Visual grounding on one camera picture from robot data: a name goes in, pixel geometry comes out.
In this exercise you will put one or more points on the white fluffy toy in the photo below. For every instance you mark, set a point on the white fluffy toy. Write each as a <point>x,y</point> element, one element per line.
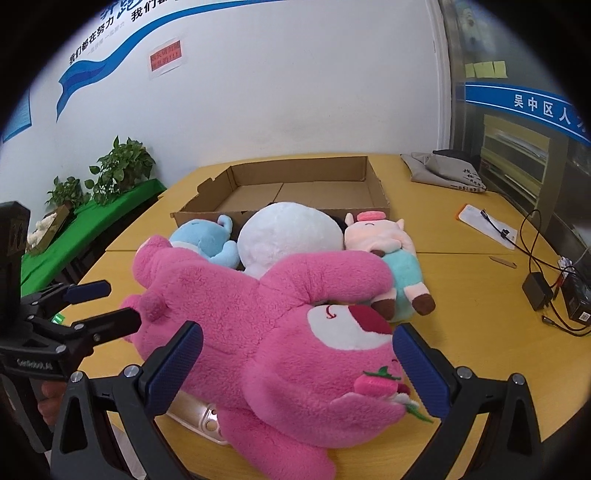
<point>44,228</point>

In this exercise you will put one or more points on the yellow sticky note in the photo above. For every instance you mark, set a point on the yellow sticky note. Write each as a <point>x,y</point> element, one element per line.
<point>501,67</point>
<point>485,68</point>
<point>470,69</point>

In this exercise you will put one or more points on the white round plush toy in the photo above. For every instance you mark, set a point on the white round plush toy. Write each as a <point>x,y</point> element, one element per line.
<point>286,235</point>

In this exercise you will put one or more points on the pink pig plush toy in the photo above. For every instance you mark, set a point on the pink pig plush toy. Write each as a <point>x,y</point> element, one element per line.
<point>397,272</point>

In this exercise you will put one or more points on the cardboard box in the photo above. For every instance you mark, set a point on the cardboard box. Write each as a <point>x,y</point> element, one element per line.
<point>300,194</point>

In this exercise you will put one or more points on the small wooden stick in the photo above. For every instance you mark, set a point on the small wooden stick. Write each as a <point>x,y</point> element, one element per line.
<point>503,261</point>

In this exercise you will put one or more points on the white card with orange edge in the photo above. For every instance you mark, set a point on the white card with orange edge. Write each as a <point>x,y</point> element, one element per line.
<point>480,226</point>

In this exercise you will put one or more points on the yellow shelf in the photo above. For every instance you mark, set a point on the yellow shelf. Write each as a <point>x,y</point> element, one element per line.
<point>512,157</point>

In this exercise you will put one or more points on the blue window stripe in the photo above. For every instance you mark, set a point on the blue window stripe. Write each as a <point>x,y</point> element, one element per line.
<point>517,101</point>

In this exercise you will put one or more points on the grey cloth bag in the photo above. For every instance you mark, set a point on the grey cloth bag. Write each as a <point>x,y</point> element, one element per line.
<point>443,175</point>

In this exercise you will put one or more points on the blue wave wall banner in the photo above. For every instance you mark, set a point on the blue wave wall banner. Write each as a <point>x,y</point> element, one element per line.
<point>87,74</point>

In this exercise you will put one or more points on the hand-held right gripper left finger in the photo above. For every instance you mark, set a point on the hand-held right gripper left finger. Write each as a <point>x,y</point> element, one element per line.
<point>178,362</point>

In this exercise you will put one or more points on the blue plush toy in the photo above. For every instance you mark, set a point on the blue plush toy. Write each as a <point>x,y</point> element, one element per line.
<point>203,240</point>

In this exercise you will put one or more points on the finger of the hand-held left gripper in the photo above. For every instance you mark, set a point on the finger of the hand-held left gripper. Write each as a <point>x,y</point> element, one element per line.
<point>115,322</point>
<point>90,290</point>

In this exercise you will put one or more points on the red paper wall notice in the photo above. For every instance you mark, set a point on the red paper wall notice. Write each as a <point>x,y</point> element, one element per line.
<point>165,56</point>

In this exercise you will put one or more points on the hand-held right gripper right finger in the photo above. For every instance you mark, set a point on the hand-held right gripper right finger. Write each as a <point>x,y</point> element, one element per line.
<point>420,374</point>

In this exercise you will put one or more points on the pink bear plush toy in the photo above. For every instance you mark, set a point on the pink bear plush toy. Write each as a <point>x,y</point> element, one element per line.
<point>277,323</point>

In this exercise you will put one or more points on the black cloth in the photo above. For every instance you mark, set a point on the black cloth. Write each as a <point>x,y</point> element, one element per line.
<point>455,154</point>

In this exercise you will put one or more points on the small black box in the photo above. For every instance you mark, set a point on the small black box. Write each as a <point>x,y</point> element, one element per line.
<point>579,300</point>

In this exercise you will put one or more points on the clear phone case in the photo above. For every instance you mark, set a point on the clear phone case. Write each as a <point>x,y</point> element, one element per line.
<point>198,415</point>

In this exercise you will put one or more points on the small potted plant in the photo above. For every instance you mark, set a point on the small potted plant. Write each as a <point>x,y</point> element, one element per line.
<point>67,191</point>

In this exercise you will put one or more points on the large potted plant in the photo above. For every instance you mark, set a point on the large potted plant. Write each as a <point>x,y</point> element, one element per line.
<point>122,166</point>

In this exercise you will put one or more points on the green table cloth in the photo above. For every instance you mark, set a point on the green table cloth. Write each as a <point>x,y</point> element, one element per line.
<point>111,217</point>

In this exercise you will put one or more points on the blue framed wall poster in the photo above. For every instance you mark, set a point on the blue framed wall poster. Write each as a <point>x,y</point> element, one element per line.
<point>18,115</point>

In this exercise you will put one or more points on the person's left hand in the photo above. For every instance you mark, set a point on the person's left hand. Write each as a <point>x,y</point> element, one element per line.
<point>51,401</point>

